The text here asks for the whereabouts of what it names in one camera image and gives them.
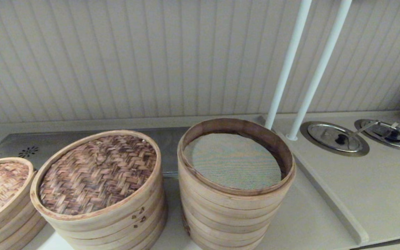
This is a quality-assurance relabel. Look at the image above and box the tall bamboo steamer stack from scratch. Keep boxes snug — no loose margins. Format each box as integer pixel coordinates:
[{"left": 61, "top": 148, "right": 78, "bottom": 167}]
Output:
[{"left": 177, "top": 118, "right": 296, "bottom": 250}]

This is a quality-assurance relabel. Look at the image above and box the steel drain panel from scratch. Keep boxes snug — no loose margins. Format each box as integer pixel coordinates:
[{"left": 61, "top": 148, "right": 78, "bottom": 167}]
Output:
[{"left": 0, "top": 127, "right": 191, "bottom": 175}]

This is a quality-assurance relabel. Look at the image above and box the white round pole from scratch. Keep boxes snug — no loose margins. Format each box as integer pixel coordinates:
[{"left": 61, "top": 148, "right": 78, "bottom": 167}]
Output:
[
  {"left": 286, "top": 0, "right": 353, "bottom": 141},
  {"left": 265, "top": 0, "right": 313, "bottom": 130}
]

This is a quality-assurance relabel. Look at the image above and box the grey-green mesh steamer liner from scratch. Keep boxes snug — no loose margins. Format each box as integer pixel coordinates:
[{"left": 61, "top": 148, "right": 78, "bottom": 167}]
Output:
[{"left": 184, "top": 133, "right": 282, "bottom": 190}]

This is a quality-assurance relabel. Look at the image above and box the steel pot lid black knob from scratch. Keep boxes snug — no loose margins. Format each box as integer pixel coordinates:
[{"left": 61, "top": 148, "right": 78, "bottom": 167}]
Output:
[
  {"left": 307, "top": 123, "right": 363, "bottom": 153},
  {"left": 361, "top": 120, "right": 400, "bottom": 149}
]

